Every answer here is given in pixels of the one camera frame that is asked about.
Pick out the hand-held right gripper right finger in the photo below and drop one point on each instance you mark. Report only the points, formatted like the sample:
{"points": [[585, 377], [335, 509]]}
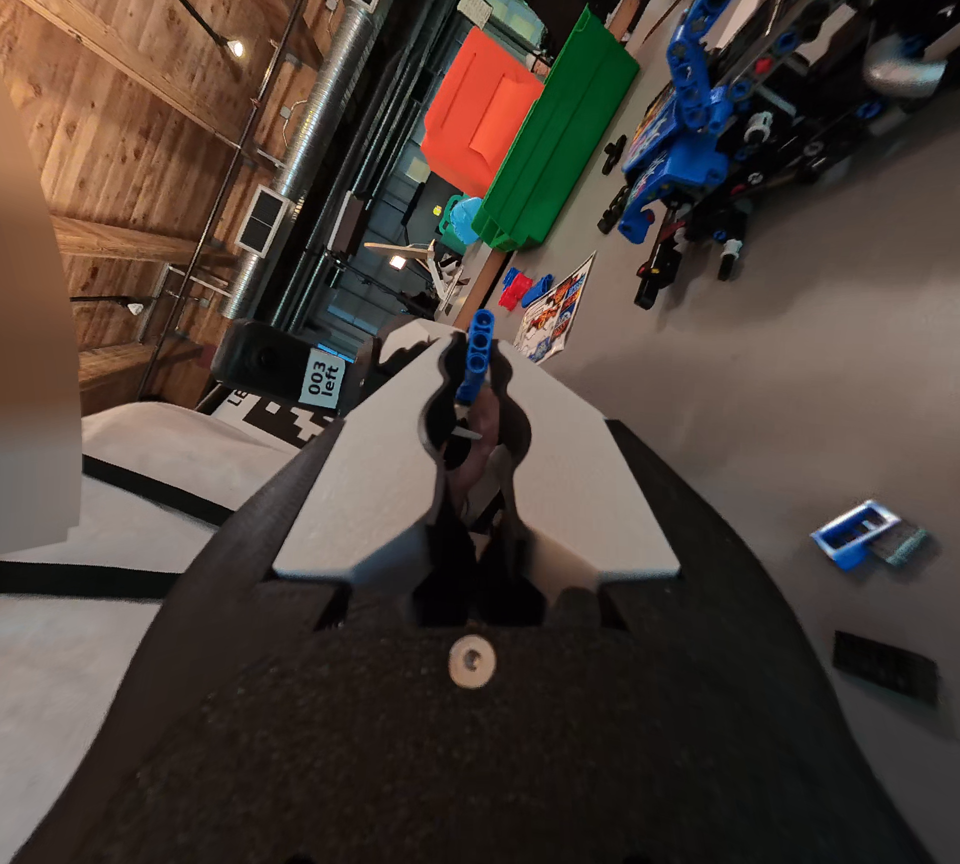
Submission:
{"points": [[592, 497]]}

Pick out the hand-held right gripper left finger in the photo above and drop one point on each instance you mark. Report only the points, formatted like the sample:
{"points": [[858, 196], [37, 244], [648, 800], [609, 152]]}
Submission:
{"points": [[360, 489]]}

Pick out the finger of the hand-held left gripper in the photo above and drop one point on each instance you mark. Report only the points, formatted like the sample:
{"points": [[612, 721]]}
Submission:
{"points": [[409, 338]]}

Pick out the blue lego beam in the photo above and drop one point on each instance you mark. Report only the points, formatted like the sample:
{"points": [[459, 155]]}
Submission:
{"points": [[478, 354]]}

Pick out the red lego piece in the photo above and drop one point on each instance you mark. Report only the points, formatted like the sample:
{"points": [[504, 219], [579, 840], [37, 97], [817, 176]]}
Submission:
{"points": [[514, 290]]}

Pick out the small blue lego piece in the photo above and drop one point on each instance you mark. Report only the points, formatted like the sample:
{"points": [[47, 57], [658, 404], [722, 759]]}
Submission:
{"points": [[538, 290]]}

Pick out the black lego connector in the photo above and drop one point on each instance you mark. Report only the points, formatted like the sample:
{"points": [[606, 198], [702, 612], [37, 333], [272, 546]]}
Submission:
{"points": [[615, 208], [615, 154]]}

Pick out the grey studded lego plate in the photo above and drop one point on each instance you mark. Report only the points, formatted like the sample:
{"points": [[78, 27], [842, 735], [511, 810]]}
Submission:
{"points": [[904, 548]]}

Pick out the black rectangular lego plate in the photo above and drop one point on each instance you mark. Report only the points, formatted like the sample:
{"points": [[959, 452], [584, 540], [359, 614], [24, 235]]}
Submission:
{"points": [[885, 667]]}

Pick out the blue black lego vehicle model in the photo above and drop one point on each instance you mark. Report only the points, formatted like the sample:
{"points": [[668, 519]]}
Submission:
{"points": [[690, 129]]}

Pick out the colourful sticker sheet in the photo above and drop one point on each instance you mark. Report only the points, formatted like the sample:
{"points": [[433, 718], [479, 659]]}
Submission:
{"points": [[555, 309]]}

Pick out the orange plastic bin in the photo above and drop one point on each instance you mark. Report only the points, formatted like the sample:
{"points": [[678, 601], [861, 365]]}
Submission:
{"points": [[480, 107]]}

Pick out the green plastic bin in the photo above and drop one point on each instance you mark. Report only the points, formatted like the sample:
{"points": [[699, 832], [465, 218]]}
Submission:
{"points": [[562, 137]]}

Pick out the ceiling spot lamp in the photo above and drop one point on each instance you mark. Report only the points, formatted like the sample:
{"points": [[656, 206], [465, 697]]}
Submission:
{"points": [[235, 48]]}

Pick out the blue lego frame piece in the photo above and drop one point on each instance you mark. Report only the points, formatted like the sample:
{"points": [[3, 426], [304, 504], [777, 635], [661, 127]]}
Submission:
{"points": [[840, 545]]}

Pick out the silver air duct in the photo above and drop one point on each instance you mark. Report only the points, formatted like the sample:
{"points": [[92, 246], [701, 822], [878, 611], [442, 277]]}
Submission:
{"points": [[322, 99]]}

